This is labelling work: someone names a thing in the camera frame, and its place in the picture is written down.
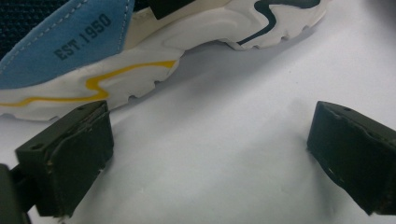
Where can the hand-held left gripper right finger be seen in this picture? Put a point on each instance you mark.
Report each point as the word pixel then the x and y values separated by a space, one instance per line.
pixel 351 155

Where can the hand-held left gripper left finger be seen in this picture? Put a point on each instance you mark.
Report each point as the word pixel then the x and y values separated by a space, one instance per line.
pixel 74 161

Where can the blue and white sneaker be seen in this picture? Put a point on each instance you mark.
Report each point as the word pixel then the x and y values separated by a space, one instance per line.
pixel 93 46

